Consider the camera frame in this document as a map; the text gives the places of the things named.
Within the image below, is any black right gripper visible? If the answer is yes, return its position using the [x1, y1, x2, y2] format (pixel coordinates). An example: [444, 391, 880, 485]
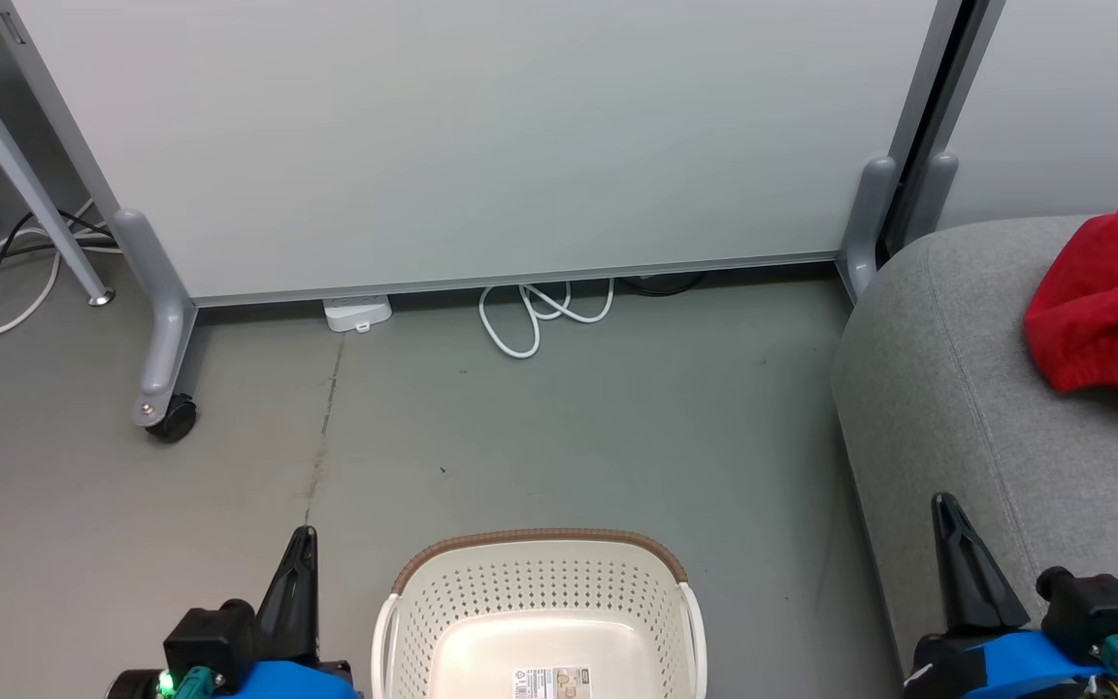
[931, 493, 1118, 649]

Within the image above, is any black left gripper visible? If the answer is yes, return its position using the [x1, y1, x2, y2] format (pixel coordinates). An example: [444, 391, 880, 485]
[163, 526, 319, 673]

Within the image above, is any plain red garment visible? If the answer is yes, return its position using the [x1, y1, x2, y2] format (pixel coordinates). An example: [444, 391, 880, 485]
[1023, 204, 1118, 397]

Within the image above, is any cream perforated laundry basket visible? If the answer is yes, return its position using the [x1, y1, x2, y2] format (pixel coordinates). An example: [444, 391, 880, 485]
[371, 527, 709, 699]

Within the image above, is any printed basket label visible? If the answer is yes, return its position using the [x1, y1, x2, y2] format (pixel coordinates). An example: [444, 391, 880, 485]
[511, 665, 592, 699]

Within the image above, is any grey fabric sofa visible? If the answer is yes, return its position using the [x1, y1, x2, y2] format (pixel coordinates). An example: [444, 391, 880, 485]
[829, 216, 1118, 699]

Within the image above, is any white power adapter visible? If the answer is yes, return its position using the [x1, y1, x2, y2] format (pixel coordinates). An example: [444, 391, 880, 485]
[322, 295, 394, 335]

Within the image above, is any grey partition foot with caster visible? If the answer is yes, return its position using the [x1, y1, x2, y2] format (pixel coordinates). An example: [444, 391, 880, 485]
[111, 208, 201, 446]

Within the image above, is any grey metal table leg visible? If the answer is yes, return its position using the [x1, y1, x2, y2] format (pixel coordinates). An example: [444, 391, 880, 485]
[0, 17, 116, 308]

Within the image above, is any narrow white partition panel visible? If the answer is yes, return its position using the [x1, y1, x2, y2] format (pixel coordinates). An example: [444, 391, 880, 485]
[937, 0, 1118, 231]

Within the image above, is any large white partition panel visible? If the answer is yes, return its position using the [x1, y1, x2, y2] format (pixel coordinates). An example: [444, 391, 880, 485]
[0, 0, 966, 310]

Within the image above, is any teal left cable connector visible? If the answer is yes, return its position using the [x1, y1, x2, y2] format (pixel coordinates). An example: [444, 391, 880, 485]
[174, 666, 222, 699]

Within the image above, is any looped white cable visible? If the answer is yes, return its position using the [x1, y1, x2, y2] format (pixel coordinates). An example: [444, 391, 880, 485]
[477, 279, 616, 361]

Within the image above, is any white floor cable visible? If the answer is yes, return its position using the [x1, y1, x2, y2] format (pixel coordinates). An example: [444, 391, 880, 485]
[0, 199, 123, 343]

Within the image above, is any black cable under partition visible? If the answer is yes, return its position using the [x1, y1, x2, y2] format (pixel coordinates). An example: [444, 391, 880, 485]
[615, 274, 706, 297]

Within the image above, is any black floor cable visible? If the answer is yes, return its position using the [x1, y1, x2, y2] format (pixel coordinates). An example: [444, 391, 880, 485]
[0, 206, 118, 346]

